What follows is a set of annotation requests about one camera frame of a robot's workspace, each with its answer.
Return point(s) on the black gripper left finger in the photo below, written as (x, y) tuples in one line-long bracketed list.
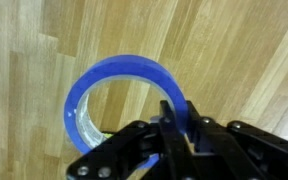
[(118, 157)]

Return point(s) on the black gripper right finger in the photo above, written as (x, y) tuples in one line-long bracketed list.
[(236, 151)]

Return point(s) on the blue tape roll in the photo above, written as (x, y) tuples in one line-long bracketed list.
[(78, 124)]

